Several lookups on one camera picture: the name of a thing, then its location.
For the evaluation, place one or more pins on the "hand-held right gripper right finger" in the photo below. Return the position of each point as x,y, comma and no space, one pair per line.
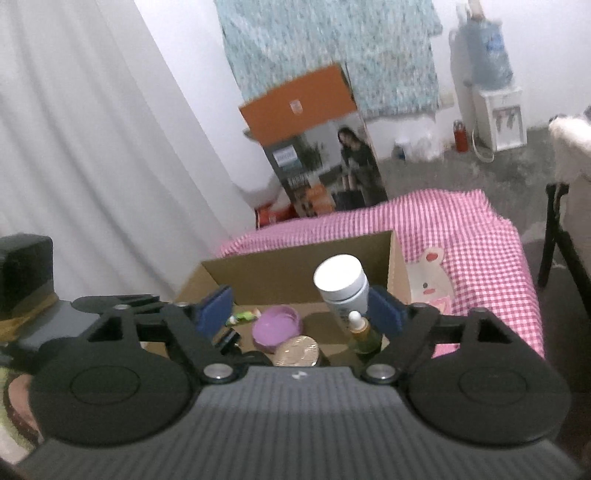
385,314

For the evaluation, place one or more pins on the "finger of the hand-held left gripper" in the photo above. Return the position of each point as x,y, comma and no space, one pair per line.
138,300

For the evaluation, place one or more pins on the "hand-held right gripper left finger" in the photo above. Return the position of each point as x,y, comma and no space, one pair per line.
212,311

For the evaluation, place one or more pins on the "black cylindrical battery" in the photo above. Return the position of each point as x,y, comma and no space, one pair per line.
227,340

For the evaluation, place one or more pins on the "green dropper bottle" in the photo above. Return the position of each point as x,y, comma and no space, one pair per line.
364,339

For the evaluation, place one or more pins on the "green lip balm tube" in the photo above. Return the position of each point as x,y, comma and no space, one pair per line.
244,317

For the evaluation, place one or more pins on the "white supplement bottle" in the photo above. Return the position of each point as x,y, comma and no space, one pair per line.
339,281

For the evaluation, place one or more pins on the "purple plastic lid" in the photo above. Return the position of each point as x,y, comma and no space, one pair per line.
277,327

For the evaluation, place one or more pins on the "brown cardboard box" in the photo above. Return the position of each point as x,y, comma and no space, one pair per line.
286,272

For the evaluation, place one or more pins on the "gold lid jar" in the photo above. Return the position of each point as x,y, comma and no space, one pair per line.
295,353

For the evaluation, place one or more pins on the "red snack can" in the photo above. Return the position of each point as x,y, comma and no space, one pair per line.
272,217

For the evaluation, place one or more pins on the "pink checkered tablecloth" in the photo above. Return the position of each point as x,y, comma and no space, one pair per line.
475,240

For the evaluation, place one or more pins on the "white curtain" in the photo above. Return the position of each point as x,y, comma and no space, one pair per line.
92,138

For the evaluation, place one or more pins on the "white plastic bag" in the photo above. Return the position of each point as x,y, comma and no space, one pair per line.
418,147

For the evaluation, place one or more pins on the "red thermos bottle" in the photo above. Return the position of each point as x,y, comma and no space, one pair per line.
460,138

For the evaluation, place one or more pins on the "orange top product box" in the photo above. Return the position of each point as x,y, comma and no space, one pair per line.
300,106

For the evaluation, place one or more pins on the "white water dispenser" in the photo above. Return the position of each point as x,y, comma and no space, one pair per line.
501,120

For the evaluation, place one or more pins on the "white fluffy blanket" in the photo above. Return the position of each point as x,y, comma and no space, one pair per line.
572,147

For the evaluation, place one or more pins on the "blue patterned hanging cloth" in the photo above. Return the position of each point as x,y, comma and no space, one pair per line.
360,46

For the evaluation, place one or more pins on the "blue water jug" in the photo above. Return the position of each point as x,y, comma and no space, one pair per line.
487,55

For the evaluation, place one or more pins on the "black chair frame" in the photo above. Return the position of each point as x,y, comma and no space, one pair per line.
554,230

